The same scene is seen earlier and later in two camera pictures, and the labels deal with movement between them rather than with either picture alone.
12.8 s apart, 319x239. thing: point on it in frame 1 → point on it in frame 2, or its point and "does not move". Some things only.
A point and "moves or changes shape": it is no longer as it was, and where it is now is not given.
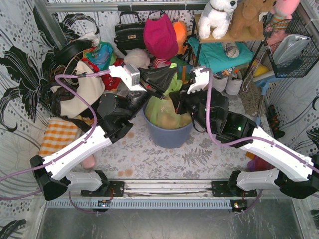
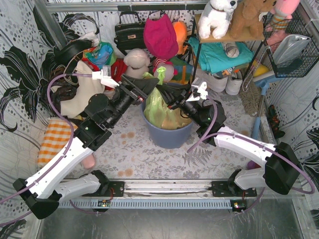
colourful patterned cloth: x=100 y=58 does not move
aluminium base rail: x=139 y=193 does not move
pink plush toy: x=281 y=13 does not move
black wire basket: x=293 y=50 does not move
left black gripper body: x=143 y=81 → x=132 y=90
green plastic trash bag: x=161 y=112 moves or changes shape
